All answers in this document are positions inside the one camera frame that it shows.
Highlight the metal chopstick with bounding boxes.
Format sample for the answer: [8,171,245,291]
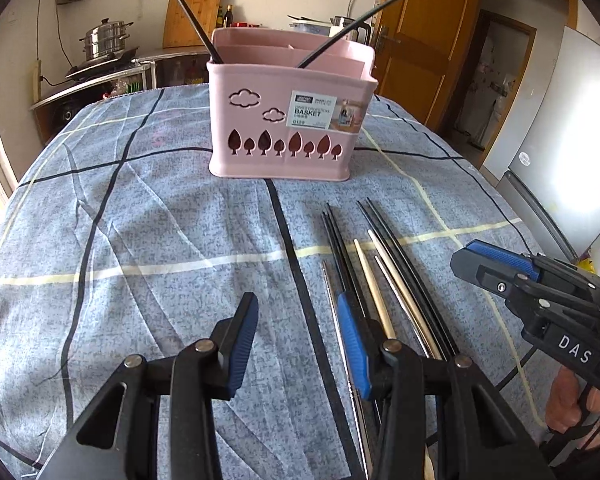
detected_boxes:
[322,261,372,480]
[375,256,432,359]

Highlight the wooden door frame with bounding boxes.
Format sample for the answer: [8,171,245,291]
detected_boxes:
[475,0,579,171]

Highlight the wooden door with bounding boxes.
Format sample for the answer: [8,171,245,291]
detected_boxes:
[375,0,483,111]

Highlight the blue plaid tablecloth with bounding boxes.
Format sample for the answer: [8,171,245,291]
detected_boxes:
[0,85,581,480]

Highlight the wooden chopstick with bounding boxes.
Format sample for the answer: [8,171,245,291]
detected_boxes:
[353,238,397,342]
[368,230,442,359]

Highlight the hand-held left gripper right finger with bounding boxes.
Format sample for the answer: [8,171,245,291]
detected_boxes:
[336,290,556,480]

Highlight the clear lidded plastic container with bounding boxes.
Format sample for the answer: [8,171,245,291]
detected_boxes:
[287,15,331,36]

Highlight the grey refrigerator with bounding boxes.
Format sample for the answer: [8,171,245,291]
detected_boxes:
[482,25,600,271]

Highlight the stainless steel steamer pot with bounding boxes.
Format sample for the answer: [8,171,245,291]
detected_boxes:
[78,17,135,61]

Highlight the metal side shelf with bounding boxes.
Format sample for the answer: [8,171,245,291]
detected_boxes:
[30,74,147,146]

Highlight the stainless steel kitchen table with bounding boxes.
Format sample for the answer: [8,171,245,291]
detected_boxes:
[135,47,212,91]

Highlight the person's right hand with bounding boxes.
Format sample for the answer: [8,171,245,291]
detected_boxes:
[546,366,600,435]

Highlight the black induction stove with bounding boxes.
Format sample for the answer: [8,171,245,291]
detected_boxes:
[65,47,141,81]

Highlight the pink plastic utensil basket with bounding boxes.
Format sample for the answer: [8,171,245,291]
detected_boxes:
[207,27,379,181]

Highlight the bamboo cutting board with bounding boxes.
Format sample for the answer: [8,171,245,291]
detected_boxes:
[162,0,225,49]

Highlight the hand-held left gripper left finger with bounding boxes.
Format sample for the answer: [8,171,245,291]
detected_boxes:
[35,292,259,480]

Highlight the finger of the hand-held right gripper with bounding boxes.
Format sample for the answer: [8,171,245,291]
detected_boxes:
[450,249,518,307]
[462,240,542,281]

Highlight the white electric kettle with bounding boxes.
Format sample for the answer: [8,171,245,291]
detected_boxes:
[330,16,376,48]

